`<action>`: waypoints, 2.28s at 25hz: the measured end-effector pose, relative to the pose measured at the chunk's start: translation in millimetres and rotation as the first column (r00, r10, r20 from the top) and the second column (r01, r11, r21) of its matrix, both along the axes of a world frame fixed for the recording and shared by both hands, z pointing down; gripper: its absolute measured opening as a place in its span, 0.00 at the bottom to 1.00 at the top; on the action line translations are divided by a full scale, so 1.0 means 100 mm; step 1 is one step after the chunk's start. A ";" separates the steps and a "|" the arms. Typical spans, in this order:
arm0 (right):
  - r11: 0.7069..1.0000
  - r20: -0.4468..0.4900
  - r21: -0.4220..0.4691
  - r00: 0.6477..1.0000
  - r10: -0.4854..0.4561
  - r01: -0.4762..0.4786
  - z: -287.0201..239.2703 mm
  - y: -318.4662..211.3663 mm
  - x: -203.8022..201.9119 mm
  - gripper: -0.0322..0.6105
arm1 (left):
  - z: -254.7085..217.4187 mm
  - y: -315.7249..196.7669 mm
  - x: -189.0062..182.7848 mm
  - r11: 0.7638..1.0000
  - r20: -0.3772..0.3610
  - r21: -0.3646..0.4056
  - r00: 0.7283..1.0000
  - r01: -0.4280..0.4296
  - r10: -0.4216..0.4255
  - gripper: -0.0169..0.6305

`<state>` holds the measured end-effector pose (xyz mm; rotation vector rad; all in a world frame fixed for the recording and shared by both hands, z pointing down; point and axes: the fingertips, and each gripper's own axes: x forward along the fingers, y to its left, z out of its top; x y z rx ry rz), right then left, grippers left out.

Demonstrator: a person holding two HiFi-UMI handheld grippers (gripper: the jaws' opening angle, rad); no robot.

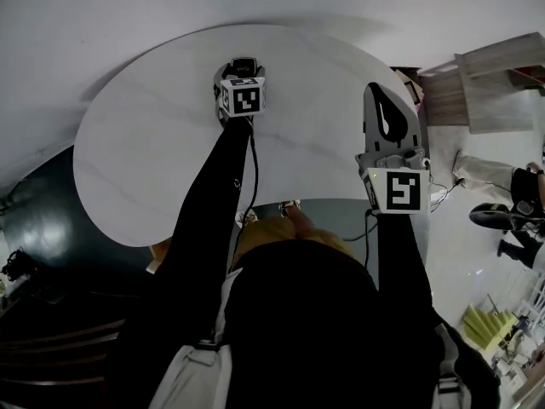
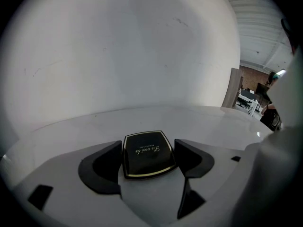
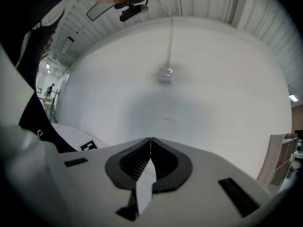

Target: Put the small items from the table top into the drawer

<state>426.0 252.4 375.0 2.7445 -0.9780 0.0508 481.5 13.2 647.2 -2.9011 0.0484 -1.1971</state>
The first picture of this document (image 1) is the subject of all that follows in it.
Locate person's left forearm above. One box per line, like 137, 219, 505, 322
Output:
155, 115, 256, 302

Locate person's left white shoe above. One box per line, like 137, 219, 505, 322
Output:
234, 210, 259, 229

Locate person's leg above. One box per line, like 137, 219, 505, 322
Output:
289, 209, 355, 257
232, 219, 295, 263

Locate person's black top torso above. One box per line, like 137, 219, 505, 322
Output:
114, 240, 502, 409

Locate black round stool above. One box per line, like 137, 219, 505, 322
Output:
468, 201, 519, 233

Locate black floor cable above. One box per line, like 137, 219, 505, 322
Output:
427, 149, 468, 212

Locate black floor equipment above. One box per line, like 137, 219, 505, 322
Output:
0, 248, 38, 284

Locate person's right white shoe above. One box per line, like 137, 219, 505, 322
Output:
278, 199, 303, 219

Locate pink box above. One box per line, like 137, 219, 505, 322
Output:
392, 67, 427, 113

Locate white kidney-shaped table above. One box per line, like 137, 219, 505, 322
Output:
72, 23, 428, 250

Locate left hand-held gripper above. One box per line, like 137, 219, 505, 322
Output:
213, 62, 269, 119

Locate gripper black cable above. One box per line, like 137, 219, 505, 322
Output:
342, 209, 381, 270
228, 115, 261, 274

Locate person's white shoe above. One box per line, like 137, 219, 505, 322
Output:
234, 210, 259, 229
278, 199, 303, 219

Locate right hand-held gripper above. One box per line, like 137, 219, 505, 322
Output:
354, 81, 432, 216

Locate grey strap harness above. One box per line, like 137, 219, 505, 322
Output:
148, 266, 474, 409

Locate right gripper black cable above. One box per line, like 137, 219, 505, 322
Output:
342, 209, 381, 270

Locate white power strip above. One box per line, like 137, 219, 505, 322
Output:
427, 184, 449, 206

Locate person's right leg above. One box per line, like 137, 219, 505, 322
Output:
289, 209, 355, 257

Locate person's left leg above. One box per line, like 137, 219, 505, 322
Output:
232, 219, 295, 263

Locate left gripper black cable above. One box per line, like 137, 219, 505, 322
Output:
228, 115, 261, 274

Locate person's right forearm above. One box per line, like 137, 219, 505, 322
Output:
373, 210, 434, 319

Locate wooden shelf unit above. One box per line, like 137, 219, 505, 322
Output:
418, 32, 545, 135

